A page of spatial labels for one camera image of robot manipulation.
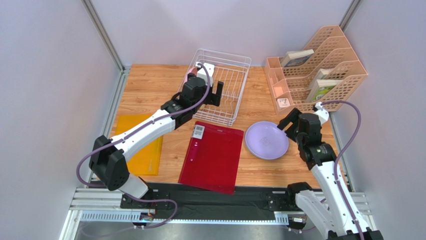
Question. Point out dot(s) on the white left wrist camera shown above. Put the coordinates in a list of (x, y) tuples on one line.
[(204, 74)]

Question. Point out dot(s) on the middle white book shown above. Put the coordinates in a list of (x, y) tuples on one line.
[(320, 75)]

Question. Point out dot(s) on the aluminium corner post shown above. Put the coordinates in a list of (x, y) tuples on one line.
[(349, 14), (98, 24)]

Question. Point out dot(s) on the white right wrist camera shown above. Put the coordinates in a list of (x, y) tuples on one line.
[(321, 112)]

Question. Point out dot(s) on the pink plate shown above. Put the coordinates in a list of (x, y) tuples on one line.
[(192, 70)]

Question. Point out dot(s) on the orange folder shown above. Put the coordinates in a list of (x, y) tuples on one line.
[(147, 161)]

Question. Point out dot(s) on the right aluminium corner post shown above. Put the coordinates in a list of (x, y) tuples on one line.
[(349, 14)]

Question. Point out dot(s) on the pink file rack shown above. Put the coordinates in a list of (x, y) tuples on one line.
[(333, 51)]

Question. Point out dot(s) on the black base mat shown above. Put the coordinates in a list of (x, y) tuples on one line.
[(245, 204)]

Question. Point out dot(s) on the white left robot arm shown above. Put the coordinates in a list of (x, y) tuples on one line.
[(109, 156)]

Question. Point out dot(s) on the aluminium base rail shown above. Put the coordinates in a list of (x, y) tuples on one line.
[(101, 205)]

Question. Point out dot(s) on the red folder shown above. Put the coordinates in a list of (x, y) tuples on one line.
[(212, 158)]

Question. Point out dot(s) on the upper book in rack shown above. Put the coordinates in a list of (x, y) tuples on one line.
[(296, 58)]

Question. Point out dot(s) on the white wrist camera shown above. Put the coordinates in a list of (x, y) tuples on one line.
[(204, 74), (321, 112)]

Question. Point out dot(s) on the green book in rack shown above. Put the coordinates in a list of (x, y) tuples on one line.
[(320, 87)]

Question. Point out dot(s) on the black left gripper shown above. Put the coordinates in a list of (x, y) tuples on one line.
[(214, 99)]

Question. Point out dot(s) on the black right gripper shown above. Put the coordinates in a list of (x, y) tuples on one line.
[(294, 121)]

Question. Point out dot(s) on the left aluminium corner post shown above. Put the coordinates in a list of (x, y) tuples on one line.
[(98, 24)]

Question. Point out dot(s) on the white wire dish rack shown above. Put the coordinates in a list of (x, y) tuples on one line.
[(232, 70)]

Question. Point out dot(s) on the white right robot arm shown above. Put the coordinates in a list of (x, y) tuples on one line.
[(338, 218)]

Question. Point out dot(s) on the purple plate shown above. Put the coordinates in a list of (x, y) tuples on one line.
[(266, 141)]

